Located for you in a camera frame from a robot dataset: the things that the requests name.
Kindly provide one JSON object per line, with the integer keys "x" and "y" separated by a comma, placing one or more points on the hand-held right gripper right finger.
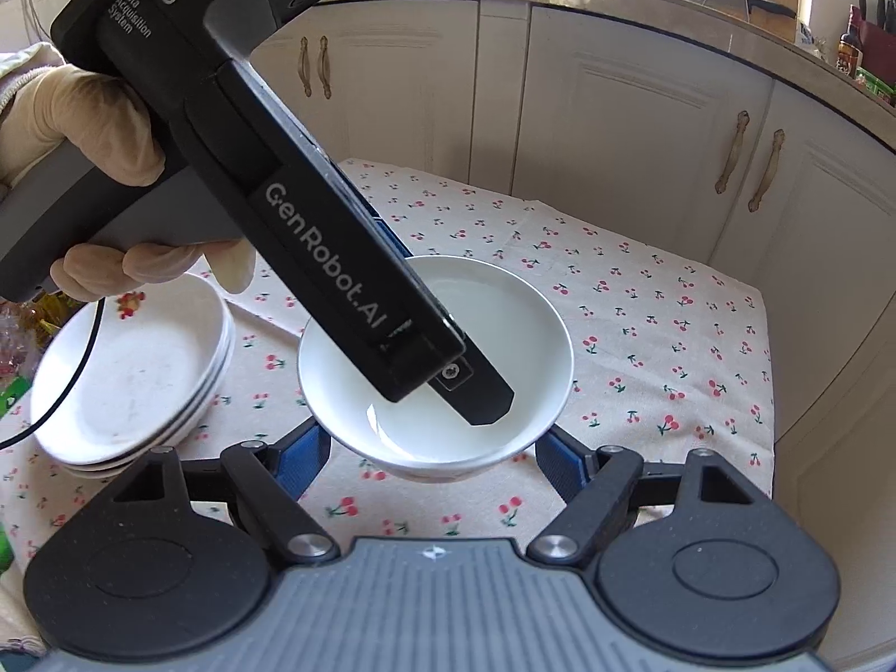
{"x": 563, "y": 465}

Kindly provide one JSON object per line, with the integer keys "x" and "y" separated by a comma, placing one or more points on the person's left forearm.
{"x": 21, "y": 73}

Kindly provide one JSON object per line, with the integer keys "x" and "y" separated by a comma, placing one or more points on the white fruit print plate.
{"x": 105, "y": 474}
{"x": 105, "y": 462}
{"x": 140, "y": 378}

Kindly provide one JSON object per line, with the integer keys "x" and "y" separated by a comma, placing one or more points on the person's left hand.
{"x": 84, "y": 119}

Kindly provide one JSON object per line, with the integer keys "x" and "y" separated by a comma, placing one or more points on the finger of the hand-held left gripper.
{"x": 483, "y": 399}
{"x": 395, "y": 241}

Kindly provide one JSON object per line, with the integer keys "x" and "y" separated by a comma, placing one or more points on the yellow plastic bag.
{"x": 42, "y": 315}

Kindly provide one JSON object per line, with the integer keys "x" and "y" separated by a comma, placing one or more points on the red knife block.
{"x": 878, "y": 42}

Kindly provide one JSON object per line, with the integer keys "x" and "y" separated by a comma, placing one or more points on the green packet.
{"x": 8, "y": 399}

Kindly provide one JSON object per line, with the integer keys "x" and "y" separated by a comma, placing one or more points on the cherry print tablecloth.
{"x": 630, "y": 336}

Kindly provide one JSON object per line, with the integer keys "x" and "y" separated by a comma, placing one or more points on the plain white bowl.
{"x": 504, "y": 336}

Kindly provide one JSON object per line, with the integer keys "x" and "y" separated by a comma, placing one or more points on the dark sauce bottle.
{"x": 849, "y": 49}

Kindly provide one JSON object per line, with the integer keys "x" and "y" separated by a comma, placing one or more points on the green box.
{"x": 878, "y": 84}

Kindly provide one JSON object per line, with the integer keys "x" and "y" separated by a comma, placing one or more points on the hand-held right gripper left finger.
{"x": 304, "y": 458}

